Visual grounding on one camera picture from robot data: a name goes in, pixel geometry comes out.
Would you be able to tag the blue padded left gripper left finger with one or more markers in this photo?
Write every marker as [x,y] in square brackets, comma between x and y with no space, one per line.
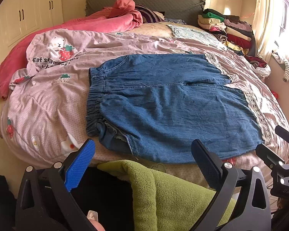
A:
[76,164]

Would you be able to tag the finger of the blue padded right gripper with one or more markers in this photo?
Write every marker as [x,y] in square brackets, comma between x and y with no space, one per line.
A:
[287,135]

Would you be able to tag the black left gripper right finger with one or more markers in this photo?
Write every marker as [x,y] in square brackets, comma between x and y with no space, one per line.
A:
[209,164]

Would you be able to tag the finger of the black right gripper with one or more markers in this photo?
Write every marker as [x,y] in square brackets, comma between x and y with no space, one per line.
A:
[269,157]

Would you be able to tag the blue denim lace-trimmed pants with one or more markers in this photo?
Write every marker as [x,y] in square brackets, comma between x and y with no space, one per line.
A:
[153,106]

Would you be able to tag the left hand with red nails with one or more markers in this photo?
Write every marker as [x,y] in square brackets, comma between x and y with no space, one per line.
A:
[92,216]

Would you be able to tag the green fleece sleeve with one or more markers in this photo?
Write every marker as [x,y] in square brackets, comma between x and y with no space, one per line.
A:
[161,201]

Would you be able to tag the striped cloth on windowsill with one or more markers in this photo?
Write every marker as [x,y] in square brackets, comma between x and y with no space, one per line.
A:
[283,61]

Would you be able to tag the white red clothes heap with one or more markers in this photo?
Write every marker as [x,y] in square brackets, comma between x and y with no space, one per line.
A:
[259,66]

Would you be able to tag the stack of folded clothes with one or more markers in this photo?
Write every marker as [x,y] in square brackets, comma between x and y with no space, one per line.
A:
[235,34]

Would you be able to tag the cream curtain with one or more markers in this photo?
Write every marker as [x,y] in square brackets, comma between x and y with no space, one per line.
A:
[266,25]

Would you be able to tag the light blue lace cloth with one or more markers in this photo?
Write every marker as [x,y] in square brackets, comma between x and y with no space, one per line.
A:
[197,35]

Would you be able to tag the red pink blanket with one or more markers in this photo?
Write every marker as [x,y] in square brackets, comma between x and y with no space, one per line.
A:
[58,44]

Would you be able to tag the striped purple pillow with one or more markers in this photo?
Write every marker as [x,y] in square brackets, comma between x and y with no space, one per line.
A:
[149,16]

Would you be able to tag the grey upholstered headboard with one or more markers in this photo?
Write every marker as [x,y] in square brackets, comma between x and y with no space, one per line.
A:
[187,10]

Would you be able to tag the cream wardrobe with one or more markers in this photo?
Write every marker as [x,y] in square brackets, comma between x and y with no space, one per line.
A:
[19,18]

